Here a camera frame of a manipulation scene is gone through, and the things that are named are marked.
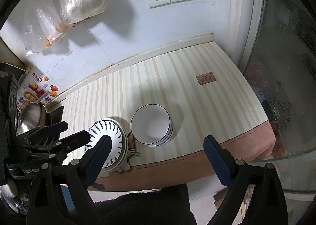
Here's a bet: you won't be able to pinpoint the brown label patch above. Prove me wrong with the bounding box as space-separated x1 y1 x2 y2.
196 72 216 86

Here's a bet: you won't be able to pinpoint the colourful cartoon wall sticker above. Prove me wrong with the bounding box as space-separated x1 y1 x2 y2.
16 72 60 111

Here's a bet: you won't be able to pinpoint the white bowl blue floral pattern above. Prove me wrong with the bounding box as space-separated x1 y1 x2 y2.
147 121 174 147

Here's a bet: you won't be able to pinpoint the stainless steel pot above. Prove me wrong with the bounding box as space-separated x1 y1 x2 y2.
16 103 46 136

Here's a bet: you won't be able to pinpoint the plate with blue leaf pattern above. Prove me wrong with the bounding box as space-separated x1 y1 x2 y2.
85 120 112 165

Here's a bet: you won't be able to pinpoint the white plate under patterned plate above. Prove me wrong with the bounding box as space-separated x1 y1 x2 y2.
99 118 129 173

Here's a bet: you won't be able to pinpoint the clear plastic bag orange contents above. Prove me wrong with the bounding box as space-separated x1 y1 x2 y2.
21 0 69 56

